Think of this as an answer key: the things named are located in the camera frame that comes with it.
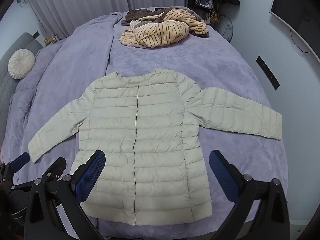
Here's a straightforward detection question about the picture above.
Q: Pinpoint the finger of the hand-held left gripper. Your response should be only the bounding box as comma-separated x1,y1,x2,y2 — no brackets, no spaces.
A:
0,152,30,183
10,157,67,191

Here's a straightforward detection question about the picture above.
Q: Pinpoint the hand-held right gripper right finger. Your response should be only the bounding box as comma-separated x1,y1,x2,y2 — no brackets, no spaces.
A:
209,150,290,240

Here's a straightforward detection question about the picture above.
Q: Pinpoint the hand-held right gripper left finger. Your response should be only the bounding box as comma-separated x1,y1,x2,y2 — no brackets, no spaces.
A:
24,150,107,240

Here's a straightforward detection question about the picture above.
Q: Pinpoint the cream puffer jacket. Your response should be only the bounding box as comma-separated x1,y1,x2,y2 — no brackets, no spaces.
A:
27,68,282,227

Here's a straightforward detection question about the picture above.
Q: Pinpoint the grey quilted headboard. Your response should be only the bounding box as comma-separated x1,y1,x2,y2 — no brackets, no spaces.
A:
0,32,44,130

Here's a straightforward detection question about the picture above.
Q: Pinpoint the round cream cushion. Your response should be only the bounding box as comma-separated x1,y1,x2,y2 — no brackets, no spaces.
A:
8,49,35,80

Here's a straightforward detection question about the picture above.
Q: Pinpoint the purple fleece blanket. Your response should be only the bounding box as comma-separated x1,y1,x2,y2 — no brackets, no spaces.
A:
0,5,288,232

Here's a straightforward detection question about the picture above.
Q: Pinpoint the small colourful bedside clutter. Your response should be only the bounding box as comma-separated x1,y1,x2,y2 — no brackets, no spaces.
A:
44,35,60,46

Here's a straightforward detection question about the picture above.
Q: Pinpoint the standing fan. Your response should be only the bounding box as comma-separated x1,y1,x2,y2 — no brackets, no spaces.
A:
219,15,234,42

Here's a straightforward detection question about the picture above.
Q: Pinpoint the beige striped garment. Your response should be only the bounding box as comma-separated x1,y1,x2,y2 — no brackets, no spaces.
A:
119,8,209,48

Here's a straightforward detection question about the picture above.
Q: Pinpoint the patterned brown handbag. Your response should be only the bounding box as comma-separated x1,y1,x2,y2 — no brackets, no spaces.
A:
207,5,221,25

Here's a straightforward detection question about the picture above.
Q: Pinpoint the brown fleece garment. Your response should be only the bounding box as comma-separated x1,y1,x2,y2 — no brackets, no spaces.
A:
121,7,210,39

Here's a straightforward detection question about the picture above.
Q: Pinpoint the white curtain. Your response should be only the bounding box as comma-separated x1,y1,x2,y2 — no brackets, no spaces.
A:
24,0,188,40

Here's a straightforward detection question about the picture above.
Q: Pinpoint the black wall strip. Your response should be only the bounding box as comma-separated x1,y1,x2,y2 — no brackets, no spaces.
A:
256,56,280,90

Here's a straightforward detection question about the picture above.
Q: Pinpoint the black television cable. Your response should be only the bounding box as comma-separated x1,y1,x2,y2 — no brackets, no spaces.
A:
289,29,312,53

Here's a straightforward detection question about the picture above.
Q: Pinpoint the wall-mounted television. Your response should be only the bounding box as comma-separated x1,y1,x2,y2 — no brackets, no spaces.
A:
269,0,320,63

